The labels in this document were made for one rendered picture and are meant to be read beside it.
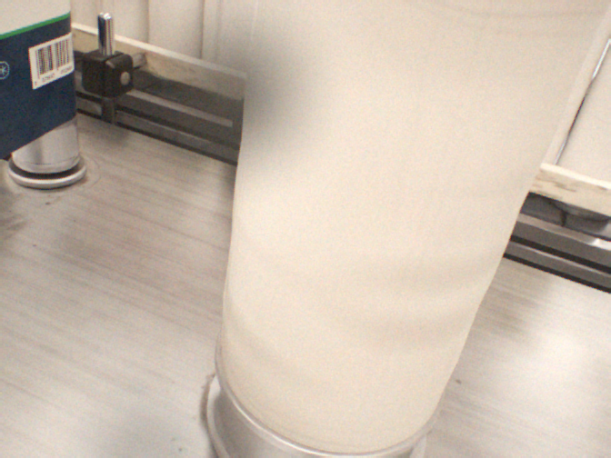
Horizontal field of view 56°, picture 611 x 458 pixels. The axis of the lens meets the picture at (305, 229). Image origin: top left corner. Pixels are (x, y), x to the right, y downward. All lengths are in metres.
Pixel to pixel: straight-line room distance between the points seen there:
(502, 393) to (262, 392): 0.14
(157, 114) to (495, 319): 0.31
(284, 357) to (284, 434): 0.03
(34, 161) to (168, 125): 0.16
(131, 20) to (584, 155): 0.37
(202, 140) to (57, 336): 0.25
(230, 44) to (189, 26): 0.04
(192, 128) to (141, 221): 0.16
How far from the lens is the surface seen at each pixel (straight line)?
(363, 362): 0.17
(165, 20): 0.51
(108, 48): 0.47
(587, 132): 0.44
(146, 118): 0.52
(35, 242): 0.33
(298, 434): 0.19
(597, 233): 0.45
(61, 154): 0.37
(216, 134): 0.48
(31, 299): 0.30
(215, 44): 0.49
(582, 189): 0.43
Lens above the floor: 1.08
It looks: 34 degrees down
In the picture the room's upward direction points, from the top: 11 degrees clockwise
